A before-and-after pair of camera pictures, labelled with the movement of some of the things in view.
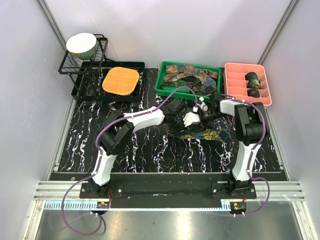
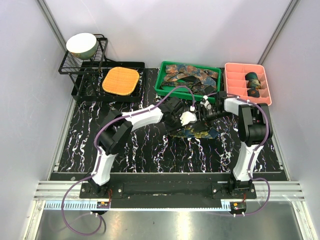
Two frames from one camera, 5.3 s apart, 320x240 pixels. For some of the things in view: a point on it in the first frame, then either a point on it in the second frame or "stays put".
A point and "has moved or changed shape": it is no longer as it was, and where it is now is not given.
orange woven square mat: [120, 81] stays put
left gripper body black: [176, 125] stays put
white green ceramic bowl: [82, 46] stays put
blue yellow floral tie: [209, 134] has moved or changed shape
